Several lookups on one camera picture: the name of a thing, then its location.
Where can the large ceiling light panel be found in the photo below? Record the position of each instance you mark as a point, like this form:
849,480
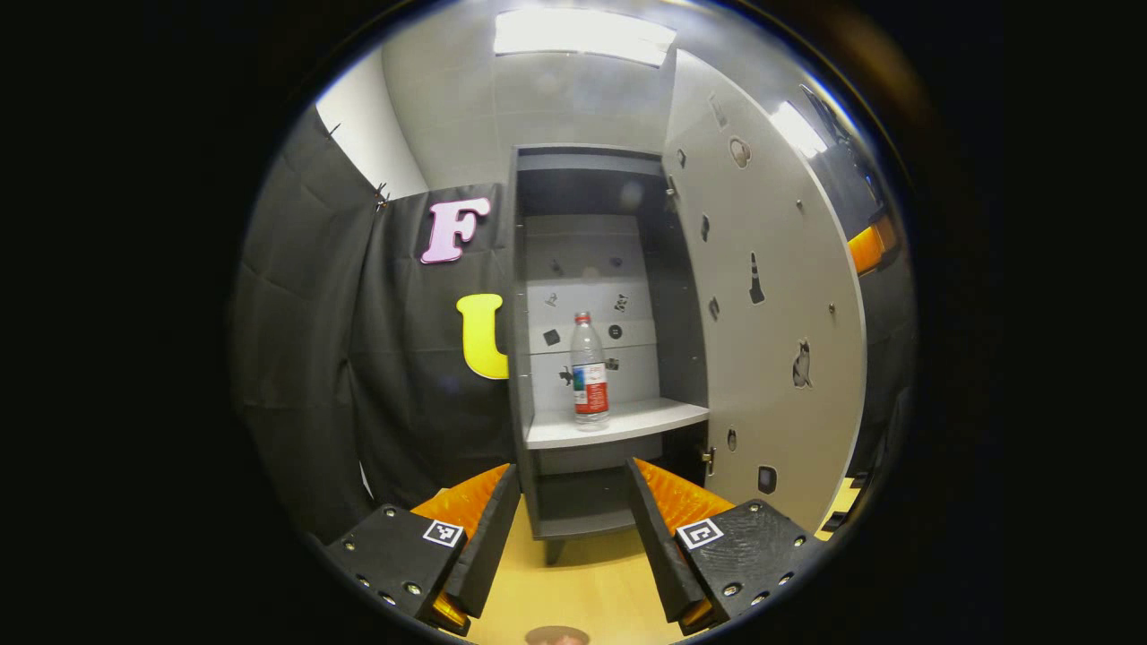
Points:
582,34

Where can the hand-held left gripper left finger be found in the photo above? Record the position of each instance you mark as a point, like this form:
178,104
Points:
488,546

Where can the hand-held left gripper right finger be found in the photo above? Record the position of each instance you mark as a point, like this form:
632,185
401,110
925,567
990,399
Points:
659,546

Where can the clear plastic bottle red label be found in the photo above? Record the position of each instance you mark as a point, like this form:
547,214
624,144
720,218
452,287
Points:
590,385

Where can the grey cabinet shelf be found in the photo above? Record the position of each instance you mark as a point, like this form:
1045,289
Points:
618,421

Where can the small ceiling light strip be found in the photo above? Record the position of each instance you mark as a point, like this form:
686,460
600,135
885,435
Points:
799,130

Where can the black backdrop cloth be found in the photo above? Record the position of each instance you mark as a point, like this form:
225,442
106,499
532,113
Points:
358,358

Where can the metal door hinge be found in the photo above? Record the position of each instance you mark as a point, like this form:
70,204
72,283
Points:
670,188
709,460

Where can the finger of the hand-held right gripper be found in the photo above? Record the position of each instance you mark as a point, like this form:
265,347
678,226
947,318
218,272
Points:
869,246

